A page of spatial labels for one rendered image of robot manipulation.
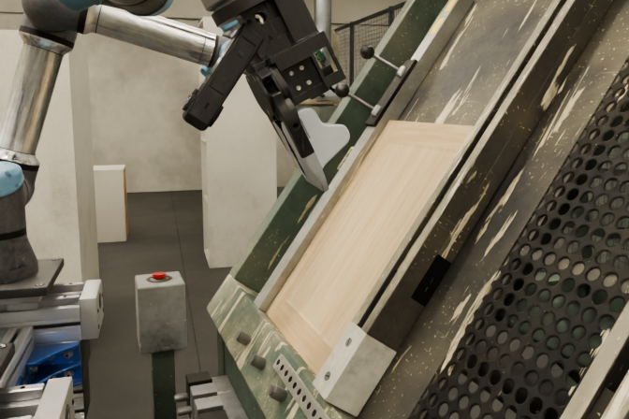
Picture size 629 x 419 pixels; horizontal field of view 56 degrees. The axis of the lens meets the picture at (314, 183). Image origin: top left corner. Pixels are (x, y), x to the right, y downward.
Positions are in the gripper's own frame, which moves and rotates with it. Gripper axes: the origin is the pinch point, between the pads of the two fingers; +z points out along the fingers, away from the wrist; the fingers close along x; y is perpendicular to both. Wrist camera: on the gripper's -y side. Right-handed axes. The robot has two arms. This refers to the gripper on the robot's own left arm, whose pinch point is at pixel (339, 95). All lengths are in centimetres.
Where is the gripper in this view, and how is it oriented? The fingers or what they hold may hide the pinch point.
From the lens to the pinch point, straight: 157.1
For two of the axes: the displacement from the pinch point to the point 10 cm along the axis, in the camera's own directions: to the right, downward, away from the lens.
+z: 7.6, 5.3, 3.6
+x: -3.9, 8.3, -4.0
